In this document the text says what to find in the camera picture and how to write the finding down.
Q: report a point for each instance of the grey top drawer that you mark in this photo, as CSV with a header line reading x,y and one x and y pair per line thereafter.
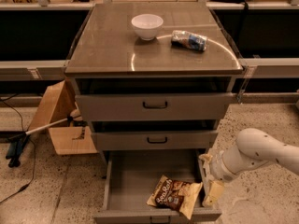
x,y
146,107

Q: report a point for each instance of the grey drawer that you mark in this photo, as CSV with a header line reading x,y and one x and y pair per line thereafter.
x,y
146,107
153,140
132,176

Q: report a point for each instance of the metal railing frame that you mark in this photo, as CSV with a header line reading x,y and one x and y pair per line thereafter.
x,y
37,45

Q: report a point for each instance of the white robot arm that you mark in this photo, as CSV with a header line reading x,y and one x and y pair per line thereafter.
x,y
253,149

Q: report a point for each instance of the grey bottom drawer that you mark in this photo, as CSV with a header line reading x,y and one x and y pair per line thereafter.
x,y
132,176

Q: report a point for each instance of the white bowl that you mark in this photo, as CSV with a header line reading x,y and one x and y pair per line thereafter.
x,y
147,26

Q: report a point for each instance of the brown chip bag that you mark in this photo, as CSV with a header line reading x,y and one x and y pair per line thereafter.
x,y
177,195

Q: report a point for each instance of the grey drawer cabinet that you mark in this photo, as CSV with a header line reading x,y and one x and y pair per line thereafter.
x,y
111,59

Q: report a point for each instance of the reacher grabber tool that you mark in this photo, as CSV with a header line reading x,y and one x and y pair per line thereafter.
x,y
19,141

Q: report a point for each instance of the cardboard box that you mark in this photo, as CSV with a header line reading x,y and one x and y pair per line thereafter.
x,y
55,107

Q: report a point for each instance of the grey middle drawer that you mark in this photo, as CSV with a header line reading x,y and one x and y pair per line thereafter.
x,y
153,140

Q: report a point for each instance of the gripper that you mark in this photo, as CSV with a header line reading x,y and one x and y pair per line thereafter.
x,y
217,168

